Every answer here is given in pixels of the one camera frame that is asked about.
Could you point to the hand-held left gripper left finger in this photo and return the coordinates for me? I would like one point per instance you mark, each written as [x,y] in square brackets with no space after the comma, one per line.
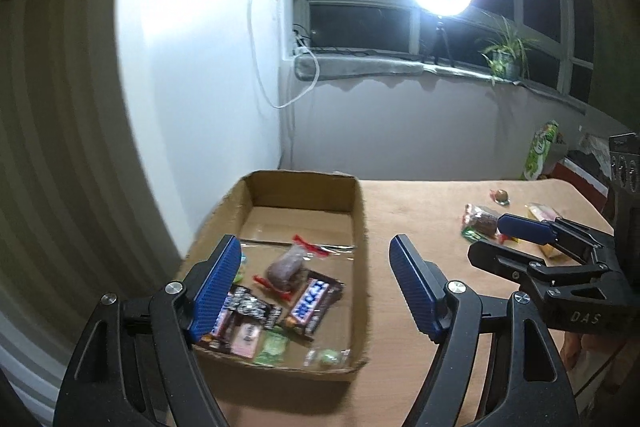
[215,292]

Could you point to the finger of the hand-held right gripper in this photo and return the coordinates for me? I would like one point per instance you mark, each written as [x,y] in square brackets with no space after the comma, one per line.
[522,227]
[505,259]

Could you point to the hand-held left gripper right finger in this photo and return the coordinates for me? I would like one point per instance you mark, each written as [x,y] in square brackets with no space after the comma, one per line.
[412,287]

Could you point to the black white candy packet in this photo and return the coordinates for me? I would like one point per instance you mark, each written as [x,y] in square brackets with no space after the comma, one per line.
[250,304]

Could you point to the brown cookie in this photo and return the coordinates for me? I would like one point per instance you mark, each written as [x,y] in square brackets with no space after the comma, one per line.
[482,222]

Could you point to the brown chocolate bar blue print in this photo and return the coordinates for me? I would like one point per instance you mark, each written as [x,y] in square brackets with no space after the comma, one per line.
[312,303]
[222,332]

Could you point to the small pink candy packet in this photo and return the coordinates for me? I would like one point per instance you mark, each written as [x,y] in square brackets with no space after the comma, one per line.
[246,338]

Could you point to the clear candy red ends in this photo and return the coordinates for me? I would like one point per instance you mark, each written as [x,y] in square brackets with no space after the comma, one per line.
[282,272]

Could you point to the small green candy packet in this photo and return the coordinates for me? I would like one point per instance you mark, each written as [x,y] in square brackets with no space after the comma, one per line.
[272,348]

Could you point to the clear green candy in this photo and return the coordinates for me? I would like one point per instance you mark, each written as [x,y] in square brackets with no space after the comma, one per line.
[327,357]

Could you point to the cardboard box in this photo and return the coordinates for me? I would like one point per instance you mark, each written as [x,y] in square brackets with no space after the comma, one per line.
[300,197]

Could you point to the pink wafers in clear bag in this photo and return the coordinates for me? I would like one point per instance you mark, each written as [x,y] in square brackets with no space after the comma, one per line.
[540,210]

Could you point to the round chocolate ball candy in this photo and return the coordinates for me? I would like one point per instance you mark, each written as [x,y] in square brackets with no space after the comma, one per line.
[501,195]

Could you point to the green printed bag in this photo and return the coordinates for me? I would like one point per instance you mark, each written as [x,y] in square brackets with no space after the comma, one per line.
[540,152]

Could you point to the red box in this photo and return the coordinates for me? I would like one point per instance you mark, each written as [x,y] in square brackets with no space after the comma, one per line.
[585,179]

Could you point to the white lace cloth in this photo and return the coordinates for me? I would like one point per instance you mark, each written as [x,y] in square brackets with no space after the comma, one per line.
[595,144]

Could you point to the potted spider plant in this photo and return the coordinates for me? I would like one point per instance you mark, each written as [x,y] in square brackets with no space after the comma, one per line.
[507,54]

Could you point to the black light tripod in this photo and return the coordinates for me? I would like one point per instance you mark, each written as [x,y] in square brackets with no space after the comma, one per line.
[442,44]

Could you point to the white cabinet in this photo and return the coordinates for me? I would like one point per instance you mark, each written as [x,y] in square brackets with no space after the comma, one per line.
[200,82]

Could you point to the grey windowsill cloth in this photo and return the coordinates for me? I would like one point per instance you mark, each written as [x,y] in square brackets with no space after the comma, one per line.
[350,67]

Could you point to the white power strip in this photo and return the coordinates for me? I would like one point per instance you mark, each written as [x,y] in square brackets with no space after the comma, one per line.
[302,49]

